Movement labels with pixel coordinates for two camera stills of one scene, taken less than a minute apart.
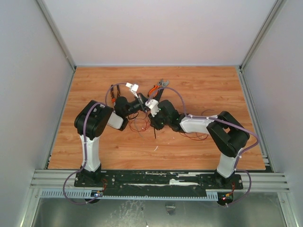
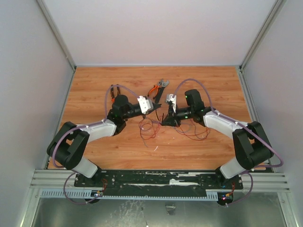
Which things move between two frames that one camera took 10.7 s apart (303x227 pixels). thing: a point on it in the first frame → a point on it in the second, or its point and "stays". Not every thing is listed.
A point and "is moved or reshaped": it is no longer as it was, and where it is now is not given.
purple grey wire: (137, 127) → (143, 140)
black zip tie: (155, 133) is moved or reshaped
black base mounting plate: (157, 180) stays
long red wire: (146, 127) → (140, 132)
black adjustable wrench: (161, 87) stays
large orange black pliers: (113, 98) stays
